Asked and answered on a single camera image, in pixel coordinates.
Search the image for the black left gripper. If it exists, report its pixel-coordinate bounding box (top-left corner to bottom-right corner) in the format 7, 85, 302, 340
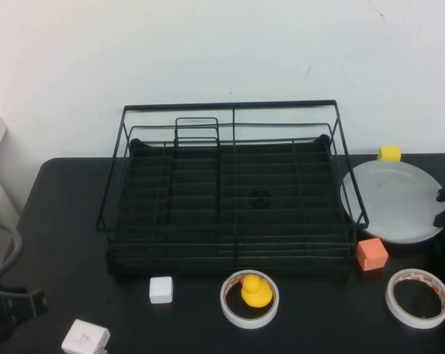
0, 284, 49, 346

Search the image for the grey round plate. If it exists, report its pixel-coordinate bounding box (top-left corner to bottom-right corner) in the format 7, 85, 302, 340
339, 159, 445, 245

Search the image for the yellow foam cube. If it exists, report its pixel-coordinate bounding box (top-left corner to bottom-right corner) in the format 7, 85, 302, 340
377, 145, 402, 162

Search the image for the white power adapter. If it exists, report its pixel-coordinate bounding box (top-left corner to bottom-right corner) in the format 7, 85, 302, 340
60, 319, 111, 354

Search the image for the orange foam cube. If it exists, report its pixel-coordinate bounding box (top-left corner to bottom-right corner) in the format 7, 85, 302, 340
356, 237, 389, 272

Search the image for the white double-sided tape roll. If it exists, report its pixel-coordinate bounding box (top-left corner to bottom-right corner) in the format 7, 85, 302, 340
219, 268, 281, 330
385, 268, 445, 330

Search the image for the white foam cube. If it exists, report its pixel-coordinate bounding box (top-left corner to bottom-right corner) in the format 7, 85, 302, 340
149, 275, 174, 305

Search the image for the yellow rubber duck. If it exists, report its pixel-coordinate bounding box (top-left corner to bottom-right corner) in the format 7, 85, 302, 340
240, 274, 273, 308

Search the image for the black plastic drip tray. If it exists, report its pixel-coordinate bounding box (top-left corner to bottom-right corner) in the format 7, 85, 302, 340
107, 134, 357, 277

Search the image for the grey left arm cable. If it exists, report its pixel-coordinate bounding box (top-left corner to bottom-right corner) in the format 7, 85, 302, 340
0, 220, 24, 287

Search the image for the black wire dish rack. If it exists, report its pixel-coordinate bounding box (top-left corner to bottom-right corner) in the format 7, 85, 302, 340
95, 98, 371, 273

